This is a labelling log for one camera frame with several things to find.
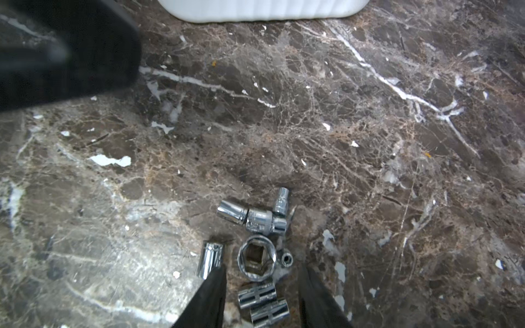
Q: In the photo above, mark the large chrome hex socket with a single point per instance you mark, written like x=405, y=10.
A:
x=257, y=258

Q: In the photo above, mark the tiny chrome socket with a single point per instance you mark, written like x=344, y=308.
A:
x=286, y=259

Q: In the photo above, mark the white plastic storage box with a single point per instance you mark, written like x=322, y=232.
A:
x=221, y=11

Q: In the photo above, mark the chrome socket lowest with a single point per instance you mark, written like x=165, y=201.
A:
x=270, y=313

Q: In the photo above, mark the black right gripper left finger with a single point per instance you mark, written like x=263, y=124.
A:
x=206, y=308

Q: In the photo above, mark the chrome socket in pile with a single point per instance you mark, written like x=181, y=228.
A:
x=256, y=221
x=211, y=257
x=280, y=207

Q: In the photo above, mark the chrome socket lower pair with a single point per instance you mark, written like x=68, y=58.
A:
x=257, y=295

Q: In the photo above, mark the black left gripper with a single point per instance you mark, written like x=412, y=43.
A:
x=98, y=49

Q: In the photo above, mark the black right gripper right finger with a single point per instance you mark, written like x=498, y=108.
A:
x=317, y=307

